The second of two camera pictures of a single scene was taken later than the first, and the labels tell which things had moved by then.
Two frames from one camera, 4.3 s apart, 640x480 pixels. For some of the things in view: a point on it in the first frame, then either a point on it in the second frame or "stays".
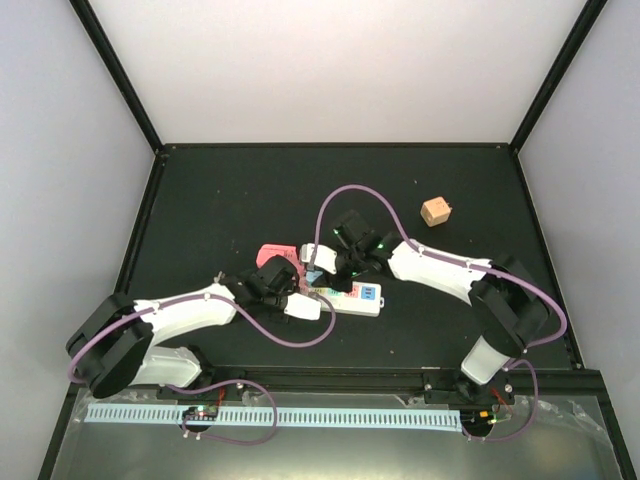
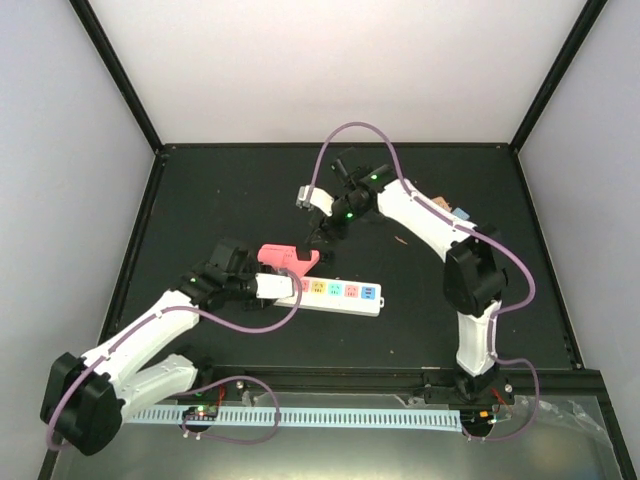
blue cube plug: x=311 y=276 -> x=461 y=213
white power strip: x=364 y=299 stays
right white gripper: x=341 y=279 -> x=329 y=228
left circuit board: x=201 y=413 stays
